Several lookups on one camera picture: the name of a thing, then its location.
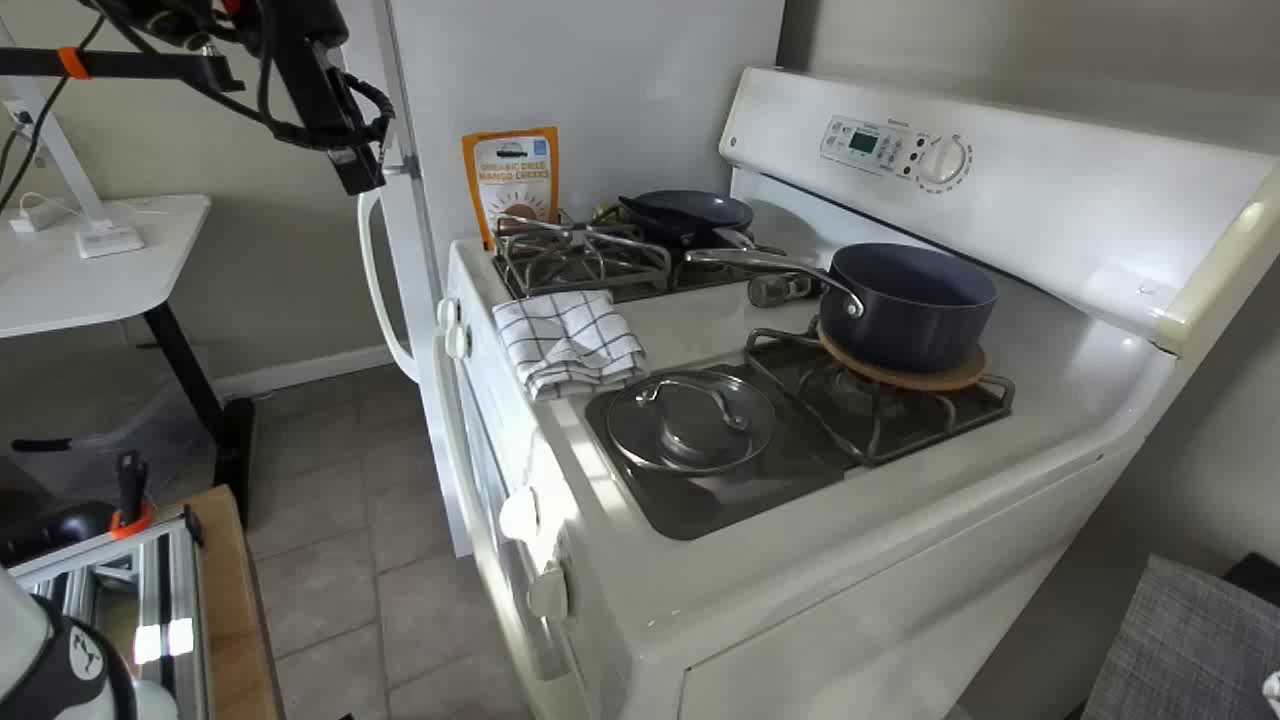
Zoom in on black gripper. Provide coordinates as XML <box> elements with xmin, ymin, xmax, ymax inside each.
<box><xmin>253</xmin><ymin>0</ymin><xmax>393</xmax><ymax>202</ymax></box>

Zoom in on small dark frying pan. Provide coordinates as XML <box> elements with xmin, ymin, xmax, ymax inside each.
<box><xmin>613</xmin><ymin>190</ymin><xmax>758</xmax><ymax>255</ymax></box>

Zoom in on orange food packet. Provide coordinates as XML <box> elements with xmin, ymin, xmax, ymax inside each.
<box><xmin>461</xmin><ymin>124</ymin><xmax>563</xmax><ymax>255</ymax></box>

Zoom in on bare metal burner grate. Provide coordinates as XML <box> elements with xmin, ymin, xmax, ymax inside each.
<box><xmin>492</xmin><ymin>203</ymin><xmax>675</xmax><ymax>303</ymax></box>

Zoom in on black boom bar orange tape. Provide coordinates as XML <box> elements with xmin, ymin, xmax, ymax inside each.
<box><xmin>0</xmin><ymin>44</ymin><xmax>253</xmax><ymax>97</ymax></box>

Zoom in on white checkered dish towel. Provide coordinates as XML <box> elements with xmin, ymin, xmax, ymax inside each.
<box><xmin>486</xmin><ymin>289</ymin><xmax>650</xmax><ymax>404</ymax></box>

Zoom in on white stand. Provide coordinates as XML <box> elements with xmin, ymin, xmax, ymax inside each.
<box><xmin>0</xmin><ymin>93</ymin><xmax>144</xmax><ymax>264</ymax></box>

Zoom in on white desk with black legs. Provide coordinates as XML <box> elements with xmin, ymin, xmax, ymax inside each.
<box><xmin>0</xmin><ymin>192</ymin><xmax>256</xmax><ymax>523</ymax></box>

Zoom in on white power adapter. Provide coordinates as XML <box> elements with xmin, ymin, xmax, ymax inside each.
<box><xmin>5</xmin><ymin>192</ymin><xmax>70</xmax><ymax>240</ymax></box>

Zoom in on black orange clamp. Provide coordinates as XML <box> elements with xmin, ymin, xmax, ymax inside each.
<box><xmin>102</xmin><ymin>450</ymin><xmax>160</xmax><ymax>545</ymax></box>

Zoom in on black burner grate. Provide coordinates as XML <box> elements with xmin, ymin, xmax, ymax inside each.
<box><xmin>738</xmin><ymin>326</ymin><xmax>1019</xmax><ymax>474</ymax></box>
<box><xmin>583</xmin><ymin>195</ymin><xmax>825</xmax><ymax>312</ymax></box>

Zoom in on wooden board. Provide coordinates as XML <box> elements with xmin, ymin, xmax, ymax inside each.
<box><xmin>175</xmin><ymin>484</ymin><xmax>283</xmax><ymax>720</ymax></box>

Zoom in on dark blue saucepan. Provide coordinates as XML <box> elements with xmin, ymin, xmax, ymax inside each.
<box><xmin>685</xmin><ymin>240</ymin><xmax>999</xmax><ymax>378</ymax></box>

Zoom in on white timer dial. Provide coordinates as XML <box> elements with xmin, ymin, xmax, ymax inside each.
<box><xmin>917</xmin><ymin>134</ymin><xmax>977</xmax><ymax>195</ymax></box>

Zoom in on round cork trivet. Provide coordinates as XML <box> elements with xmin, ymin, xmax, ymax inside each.
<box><xmin>810</xmin><ymin>326</ymin><xmax>990</xmax><ymax>396</ymax></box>

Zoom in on grey woven mat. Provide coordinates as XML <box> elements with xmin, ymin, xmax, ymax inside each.
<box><xmin>1077</xmin><ymin>553</ymin><xmax>1280</xmax><ymax>720</ymax></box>

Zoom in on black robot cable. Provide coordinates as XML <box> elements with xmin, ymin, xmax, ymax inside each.
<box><xmin>76</xmin><ymin>0</ymin><xmax>401</xmax><ymax>154</ymax></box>

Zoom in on aluminium frame cart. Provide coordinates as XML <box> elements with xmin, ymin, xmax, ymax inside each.
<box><xmin>5</xmin><ymin>513</ymin><xmax>214</xmax><ymax>720</ymax></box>

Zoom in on white device with black strap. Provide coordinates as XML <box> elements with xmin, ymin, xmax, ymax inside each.
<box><xmin>0</xmin><ymin>564</ymin><xmax>183</xmax><ymax>720</ymax></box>

